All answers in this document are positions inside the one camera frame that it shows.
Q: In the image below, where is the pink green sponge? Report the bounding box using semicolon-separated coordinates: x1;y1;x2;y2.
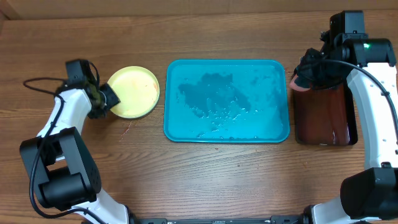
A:
289;75;311;92

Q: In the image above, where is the yellow plate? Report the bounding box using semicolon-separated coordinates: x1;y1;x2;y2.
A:
107;66;160;119

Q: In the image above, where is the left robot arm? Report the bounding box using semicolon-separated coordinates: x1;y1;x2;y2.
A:
19;59;139;223

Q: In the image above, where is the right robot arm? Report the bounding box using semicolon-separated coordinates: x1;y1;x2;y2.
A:
290;11;397;223

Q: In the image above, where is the black red lacquer tray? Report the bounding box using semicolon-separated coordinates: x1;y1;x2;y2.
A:
293;83;358;146

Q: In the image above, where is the teal plastic serving tray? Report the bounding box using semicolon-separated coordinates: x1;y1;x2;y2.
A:
164;59;290;143

